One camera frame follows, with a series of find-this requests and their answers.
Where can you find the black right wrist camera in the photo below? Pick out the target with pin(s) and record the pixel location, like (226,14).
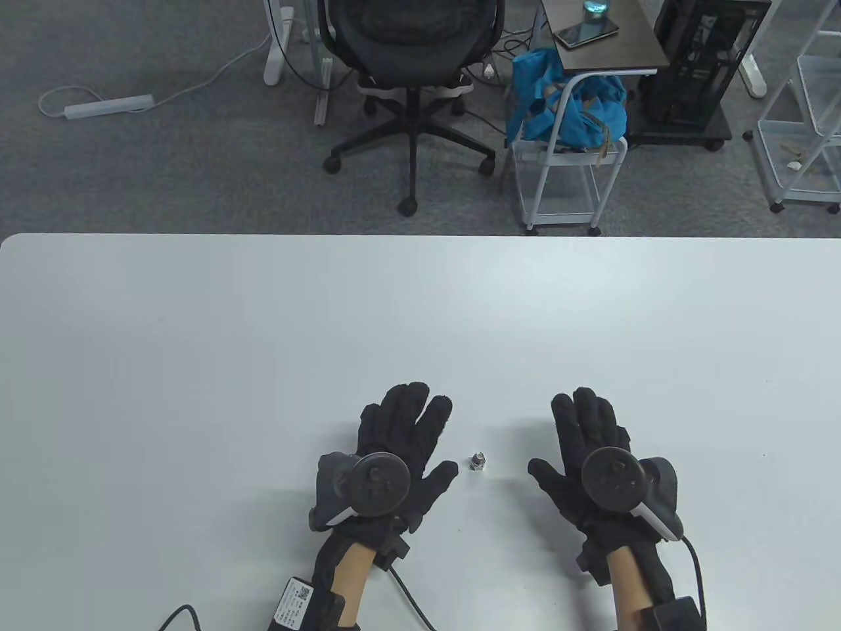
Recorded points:
(593,566)

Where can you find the wide white desk leg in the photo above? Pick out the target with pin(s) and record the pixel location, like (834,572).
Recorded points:
(274,66)

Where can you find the person's left forearm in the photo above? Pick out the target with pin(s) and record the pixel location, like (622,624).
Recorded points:
(351,578)

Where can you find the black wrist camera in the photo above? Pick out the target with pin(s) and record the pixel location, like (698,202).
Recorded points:
(593,566)
(393,551)

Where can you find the grey hand controller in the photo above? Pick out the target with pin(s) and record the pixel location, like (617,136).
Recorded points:
(614,480)
(378,486)

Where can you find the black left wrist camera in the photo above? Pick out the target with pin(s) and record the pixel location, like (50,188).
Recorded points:
(393,551)

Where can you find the white mesh rolling rack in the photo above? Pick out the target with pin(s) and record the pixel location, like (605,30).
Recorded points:
(788,131)

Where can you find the black office chair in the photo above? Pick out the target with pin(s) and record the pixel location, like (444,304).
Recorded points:
(410,39)

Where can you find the black smartphone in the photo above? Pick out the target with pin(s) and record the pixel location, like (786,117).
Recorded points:
(585,34)

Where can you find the person's right forearm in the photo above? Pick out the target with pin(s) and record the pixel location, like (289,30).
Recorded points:
(624,585)

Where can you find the black wheeled stand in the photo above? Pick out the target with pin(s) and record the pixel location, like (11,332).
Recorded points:
(683,137)

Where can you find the black computer case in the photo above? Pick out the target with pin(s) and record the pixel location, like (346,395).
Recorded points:
(696,66)

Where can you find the white power strip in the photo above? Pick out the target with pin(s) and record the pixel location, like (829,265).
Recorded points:
(108,106)

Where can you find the dark brown side table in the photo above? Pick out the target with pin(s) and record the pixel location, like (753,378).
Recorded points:
(624,46)

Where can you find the blue tinted glass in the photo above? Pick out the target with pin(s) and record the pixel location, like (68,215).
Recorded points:
(596,8)

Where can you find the plain black battery pack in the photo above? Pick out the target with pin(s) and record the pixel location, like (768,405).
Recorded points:
(677,614)

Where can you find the person's right hand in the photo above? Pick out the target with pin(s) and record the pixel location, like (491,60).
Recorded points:
(585,420)

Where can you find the person's left hand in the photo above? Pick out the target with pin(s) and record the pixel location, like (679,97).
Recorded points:
(407,420)

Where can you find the grey left hand controller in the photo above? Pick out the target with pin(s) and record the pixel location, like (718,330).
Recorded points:
(378,486)

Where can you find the white desk foot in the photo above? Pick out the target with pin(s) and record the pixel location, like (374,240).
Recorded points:
(755,79)

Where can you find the narrow white desk leg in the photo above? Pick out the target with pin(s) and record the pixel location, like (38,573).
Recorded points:
(322,98)

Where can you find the black labelled battery pack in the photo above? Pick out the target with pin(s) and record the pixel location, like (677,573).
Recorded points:
(295,605)

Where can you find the grey right hand controller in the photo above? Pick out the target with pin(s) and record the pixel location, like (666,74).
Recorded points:
(614,480)

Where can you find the blue fabric bag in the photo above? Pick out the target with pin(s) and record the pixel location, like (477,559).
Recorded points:
(535,98)

